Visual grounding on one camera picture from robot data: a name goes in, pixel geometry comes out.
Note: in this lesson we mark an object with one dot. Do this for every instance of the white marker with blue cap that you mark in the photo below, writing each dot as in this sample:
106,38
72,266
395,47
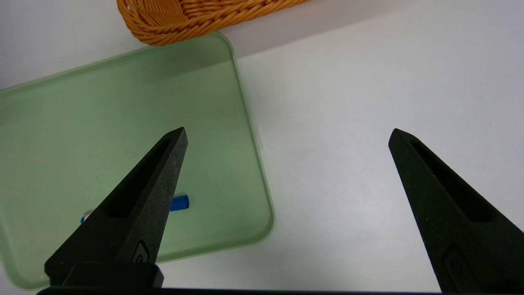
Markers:
182,203

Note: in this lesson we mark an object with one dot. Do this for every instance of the light green plastic tray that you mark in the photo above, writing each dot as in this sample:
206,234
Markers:
82,123

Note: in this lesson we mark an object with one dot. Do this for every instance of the orange wicker basket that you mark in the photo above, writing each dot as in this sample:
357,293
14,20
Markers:
172,20

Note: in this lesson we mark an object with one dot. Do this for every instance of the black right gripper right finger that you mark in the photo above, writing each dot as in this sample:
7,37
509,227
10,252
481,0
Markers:
458,241

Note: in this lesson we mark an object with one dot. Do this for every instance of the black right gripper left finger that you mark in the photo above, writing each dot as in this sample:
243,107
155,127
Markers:
123,225

